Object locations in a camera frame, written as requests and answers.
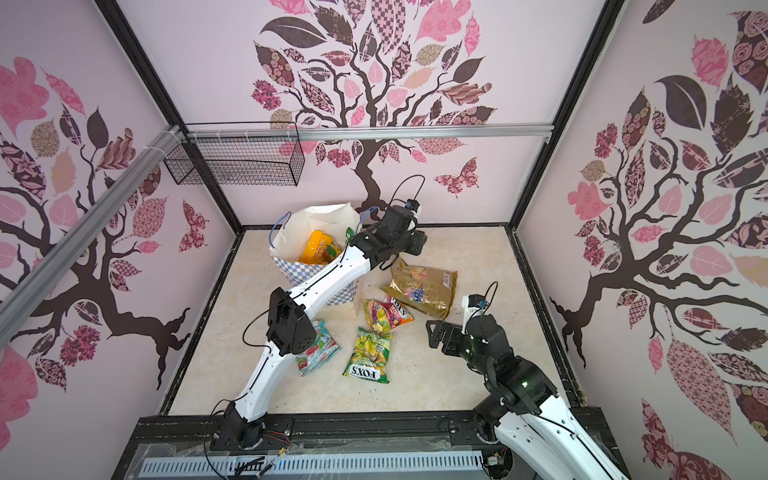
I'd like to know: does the gold snack bag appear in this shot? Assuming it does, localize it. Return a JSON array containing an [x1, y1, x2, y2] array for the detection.
[[381, 258, 458, 320]]

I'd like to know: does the orange pink Fox's fruits bag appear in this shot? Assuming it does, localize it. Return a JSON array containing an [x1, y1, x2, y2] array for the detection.
[[364, 296, 414, 335]]

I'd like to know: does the blue checkered paper bag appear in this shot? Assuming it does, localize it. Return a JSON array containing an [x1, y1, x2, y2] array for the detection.
[[269, 203, 371, 318]]

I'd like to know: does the green Fox's candy bag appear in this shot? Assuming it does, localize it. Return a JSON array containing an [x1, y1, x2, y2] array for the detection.
[[343, 328, 392, 384]]

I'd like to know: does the teal red candy bag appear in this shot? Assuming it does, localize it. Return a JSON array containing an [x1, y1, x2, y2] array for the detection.
[[297, 320, 340, 377]]

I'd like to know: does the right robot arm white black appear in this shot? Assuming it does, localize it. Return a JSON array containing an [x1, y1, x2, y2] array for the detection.
[[426, 311, 627, 479]]

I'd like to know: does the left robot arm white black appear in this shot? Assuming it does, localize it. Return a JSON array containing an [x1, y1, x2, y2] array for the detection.
[[221, 198, 426, 449]]

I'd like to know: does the yellow orange snack bag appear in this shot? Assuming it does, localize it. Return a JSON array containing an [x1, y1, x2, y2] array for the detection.
[[299, 230, 342, 265]]

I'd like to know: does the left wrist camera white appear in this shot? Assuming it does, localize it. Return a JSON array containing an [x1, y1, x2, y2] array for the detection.
[[405, 199, 421, 218]]

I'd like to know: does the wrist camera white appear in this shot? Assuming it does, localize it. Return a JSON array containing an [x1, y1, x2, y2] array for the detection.
[[461, 294, 487, 330], [405, 199, 421, 218]]

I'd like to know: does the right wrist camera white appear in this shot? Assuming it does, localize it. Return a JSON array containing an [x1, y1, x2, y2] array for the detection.
[[461, 294, 487, 330]]

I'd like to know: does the back aluminium rail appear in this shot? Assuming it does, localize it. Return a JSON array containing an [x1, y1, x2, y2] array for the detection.
[[186, 123, 554, 141]]

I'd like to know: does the aluminium rail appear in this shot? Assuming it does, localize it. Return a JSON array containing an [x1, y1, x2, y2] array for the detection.
[[186, 123, 554, 141], [1, 125, 184, 345]]

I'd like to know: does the black wire basket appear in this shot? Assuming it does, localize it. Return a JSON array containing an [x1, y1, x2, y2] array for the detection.
[[164, 120, 305, 187]]

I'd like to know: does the white slotted cable duct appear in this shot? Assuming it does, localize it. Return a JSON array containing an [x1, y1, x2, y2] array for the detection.
[[136, 451, 483, 479]]

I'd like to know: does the left aluminium rail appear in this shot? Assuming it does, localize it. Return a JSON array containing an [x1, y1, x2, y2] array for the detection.
[[1, 125, 184, 345]]

